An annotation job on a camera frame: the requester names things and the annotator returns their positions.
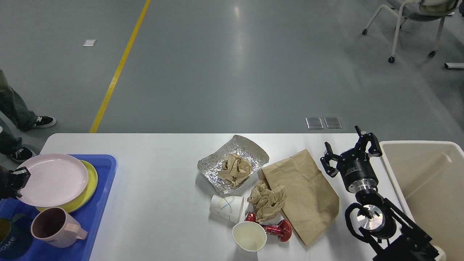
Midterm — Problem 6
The white paper scrap on floor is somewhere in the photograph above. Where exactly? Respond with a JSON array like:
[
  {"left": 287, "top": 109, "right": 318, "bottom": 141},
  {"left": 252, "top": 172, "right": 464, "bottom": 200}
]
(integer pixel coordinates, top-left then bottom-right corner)
[{"left": 82, "top": 39, "right": 97, "bottom": 47}]

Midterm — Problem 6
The right metal floor socket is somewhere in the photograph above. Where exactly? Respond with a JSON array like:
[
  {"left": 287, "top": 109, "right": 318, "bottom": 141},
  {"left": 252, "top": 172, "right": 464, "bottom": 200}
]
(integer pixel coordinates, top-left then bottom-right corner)
[{"left": 324, "top": 117, "right": 343, "bottom": 129}]

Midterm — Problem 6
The pink mug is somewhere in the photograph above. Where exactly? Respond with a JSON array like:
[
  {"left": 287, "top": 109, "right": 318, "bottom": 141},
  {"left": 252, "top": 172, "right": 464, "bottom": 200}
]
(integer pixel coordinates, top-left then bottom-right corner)
[{"left": 30, "top": 207, "right": 88, "bottom": 248}]

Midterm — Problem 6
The patterned paper cup lying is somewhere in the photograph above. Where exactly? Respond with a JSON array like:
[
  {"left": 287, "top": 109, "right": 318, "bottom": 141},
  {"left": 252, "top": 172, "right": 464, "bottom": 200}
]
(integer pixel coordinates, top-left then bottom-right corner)
[{"left": 209, "top": 195, "right": 244, "bottom": 224}]

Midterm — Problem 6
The brown paper bag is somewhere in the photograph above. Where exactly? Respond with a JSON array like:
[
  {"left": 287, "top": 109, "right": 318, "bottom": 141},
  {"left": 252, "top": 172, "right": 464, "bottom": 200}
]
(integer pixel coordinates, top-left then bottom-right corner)
[{"left": 262, "top": 150, "right": 340, "bottom": 247}]

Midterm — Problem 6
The left metal floor socket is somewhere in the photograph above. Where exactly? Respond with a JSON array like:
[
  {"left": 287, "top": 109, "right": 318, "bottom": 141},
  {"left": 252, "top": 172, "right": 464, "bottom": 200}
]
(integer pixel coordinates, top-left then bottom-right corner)
[{"left": 305, "top": 117, "right": 324, "bottom": 129}]

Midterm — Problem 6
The person's leg and shoe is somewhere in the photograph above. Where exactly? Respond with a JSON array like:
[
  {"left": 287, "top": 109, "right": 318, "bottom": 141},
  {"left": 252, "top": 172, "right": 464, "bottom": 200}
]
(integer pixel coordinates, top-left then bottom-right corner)
[
  {"left": 0, "top": 119, "right": 36, "bottom": 163},
  {"left": 0, "top": 70, "right": 57, "bottom": 130}
]

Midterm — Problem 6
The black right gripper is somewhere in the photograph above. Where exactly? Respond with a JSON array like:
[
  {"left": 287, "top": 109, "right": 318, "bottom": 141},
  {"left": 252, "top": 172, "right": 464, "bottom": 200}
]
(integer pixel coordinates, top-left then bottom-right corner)
[{"left": 320, "top": 125, "right": 383, "bottom": 193}]

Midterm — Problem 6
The person's far leg and shoe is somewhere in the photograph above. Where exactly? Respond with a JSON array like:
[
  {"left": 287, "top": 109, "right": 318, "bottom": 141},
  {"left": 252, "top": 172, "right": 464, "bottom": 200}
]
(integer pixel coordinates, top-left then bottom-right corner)
[{"left": 0, "top": 70, "right": 57, "bottom": 130}]

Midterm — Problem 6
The yellow-green plate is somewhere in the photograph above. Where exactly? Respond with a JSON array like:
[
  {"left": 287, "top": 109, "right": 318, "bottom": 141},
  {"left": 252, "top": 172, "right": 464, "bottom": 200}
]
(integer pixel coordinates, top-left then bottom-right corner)
[{"left": 36, "top": 160, "right": 98, "bottom": 213}]

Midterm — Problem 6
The beige plastic bin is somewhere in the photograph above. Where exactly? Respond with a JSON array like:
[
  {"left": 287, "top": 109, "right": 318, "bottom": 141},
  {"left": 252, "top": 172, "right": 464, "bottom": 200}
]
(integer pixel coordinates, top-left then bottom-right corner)
[{"left": 380, "top": 141, "right": 464, "bottom": 261}]

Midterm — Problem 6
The crumpled brown paper ball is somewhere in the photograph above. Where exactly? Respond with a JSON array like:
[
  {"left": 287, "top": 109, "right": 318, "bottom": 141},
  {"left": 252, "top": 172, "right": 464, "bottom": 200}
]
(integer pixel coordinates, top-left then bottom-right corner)
[{"left": 247, "top": 180, "right": 287, "bottom": 222}]

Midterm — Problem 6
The dark blue mug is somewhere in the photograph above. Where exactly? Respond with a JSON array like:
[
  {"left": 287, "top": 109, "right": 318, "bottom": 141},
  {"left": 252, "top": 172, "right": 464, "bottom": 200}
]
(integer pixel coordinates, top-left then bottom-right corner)
[{"left": 0, "top": 213, "right": 33, "bottom": 260}]

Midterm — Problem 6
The crumpled aluminium foil tray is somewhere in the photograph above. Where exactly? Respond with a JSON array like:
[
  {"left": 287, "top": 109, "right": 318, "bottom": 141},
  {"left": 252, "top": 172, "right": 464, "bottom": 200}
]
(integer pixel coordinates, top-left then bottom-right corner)
[{"left": 197, "top": 135, "right": 269, "bottom": 196}]

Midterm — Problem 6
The pink plate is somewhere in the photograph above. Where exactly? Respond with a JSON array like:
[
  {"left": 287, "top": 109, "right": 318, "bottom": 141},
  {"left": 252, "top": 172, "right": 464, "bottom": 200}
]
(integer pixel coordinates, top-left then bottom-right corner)
[{"left": 19, "top": 153, "right": 88, "bottom": 207}]

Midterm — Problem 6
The blue plastic tray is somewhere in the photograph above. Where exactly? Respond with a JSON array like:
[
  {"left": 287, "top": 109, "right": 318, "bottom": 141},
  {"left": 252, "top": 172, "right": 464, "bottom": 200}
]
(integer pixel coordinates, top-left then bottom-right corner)
[{"left": 1, "top": 155, "right": 117, "bottom": 261}]

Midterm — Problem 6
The white paper cup upright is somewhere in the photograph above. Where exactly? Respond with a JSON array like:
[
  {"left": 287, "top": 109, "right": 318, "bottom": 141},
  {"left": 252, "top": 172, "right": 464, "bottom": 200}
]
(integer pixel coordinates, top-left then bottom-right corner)
[{"left": 232, "top": 221, "right": 267, "bottom": 256}]

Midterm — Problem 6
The white office chair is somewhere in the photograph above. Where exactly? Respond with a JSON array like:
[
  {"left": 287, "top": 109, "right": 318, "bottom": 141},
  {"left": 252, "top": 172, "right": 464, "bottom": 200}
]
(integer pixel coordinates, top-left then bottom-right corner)
[{"left": 362, "top": 0, "right": 459, "bottom": 64}]

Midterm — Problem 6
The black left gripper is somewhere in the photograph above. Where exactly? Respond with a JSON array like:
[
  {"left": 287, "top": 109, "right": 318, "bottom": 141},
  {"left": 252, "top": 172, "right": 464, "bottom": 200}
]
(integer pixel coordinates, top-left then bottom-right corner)
[{"left": 0, "top": 166, "right": 30, "bottom": 200}]

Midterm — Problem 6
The white bar on floor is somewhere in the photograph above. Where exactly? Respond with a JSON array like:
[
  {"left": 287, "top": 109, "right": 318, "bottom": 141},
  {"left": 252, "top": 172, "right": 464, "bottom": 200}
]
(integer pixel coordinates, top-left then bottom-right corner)
[{"left": 444, "top": 62, "right": 464, "bottom": 70}]

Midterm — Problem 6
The person's near leg and shoe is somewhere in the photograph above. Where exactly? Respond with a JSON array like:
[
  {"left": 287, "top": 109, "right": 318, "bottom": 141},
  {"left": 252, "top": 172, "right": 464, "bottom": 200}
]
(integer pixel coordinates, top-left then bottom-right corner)
[{"left": 0, "top": 119, "right": 36, "bottom": 163}]

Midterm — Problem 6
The crumpled brown paper in foil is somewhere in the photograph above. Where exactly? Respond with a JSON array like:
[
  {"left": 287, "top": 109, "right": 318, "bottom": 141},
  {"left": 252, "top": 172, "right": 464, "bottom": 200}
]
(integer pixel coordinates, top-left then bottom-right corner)
[{"left": 217, "top": 153, "right": 252, "bottom": 186}]

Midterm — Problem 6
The red foil wrapper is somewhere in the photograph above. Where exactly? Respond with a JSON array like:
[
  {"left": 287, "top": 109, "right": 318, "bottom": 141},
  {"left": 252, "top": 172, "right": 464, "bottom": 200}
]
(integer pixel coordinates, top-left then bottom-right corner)
[{"left": 244, "top": 212, "right": 292, "bottom": 242}]

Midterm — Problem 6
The metal floor socket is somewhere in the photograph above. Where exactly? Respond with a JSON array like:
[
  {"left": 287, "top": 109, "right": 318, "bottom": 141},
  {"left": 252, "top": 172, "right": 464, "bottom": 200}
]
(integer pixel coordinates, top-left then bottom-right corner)
[
  {"left": 324, "top": 117, "right": 343, "bottom": 129},
  {"left": 305, "top": 117, "right": 324, "bottom": 129}
]

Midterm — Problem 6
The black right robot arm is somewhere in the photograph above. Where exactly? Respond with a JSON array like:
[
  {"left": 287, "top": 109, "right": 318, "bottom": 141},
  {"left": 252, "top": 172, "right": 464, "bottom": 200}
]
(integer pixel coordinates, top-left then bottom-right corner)
[{"left": 320, "top": 126, "right": 440, "bottom": 261}]

